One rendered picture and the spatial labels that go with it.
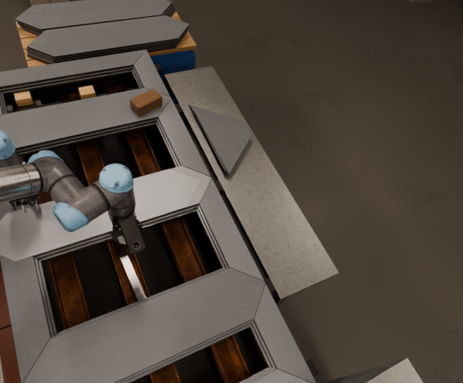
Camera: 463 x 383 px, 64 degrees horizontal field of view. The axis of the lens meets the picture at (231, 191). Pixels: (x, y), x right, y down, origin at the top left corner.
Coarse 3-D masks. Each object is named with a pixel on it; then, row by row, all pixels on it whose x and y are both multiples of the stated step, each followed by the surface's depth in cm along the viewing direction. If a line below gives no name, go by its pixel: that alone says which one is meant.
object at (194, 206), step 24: (96, 72) 164; (120, 72) 168; (0, 96) 149; (144, 120) 153; (48, 144) 140; (168, 144) 149; (168, 216) 132; (96, 240) 123; (216, 240) 129; (48, 312) 109; (216, 336) 112; (168, 360) 107
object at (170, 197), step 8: (152, 176) 138; (160, 176) 139; (168, 176) 139; (160, 184) 137; (168, 184) 138; (176, 184) 138; (160, 192) 135; (168, 192) 136; (176, 192) 136; (160, 200) 133; (168, 200) 134; (176, 200) 134; (168, 208) 132; (176, 208) 133
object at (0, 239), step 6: (6, 216) 121; (0, 222) 120; (6, 222) 120; (0, 228) 119; (6, 228) 119; (0, 234) 118; (6, 234) 118; (0, 240) 117; (6, 240) 117; (0, 246) 116; (6, 246) 116; (12, 246) 116; (0, 252) 115; (6, 252) 115; (12, 252) 115; (12, 258) 114
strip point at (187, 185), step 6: (174, 174) 140; (180, 174) 141; (180, 180) 139; (186, 180) 140; (192, 180) 140; (198, 180) 141; (180, 186) 138; (186, 186) 138; (192, 186) 139; (186, 192) 137; (192, 192) 137; (186, 198) 135; (186, 204) 134
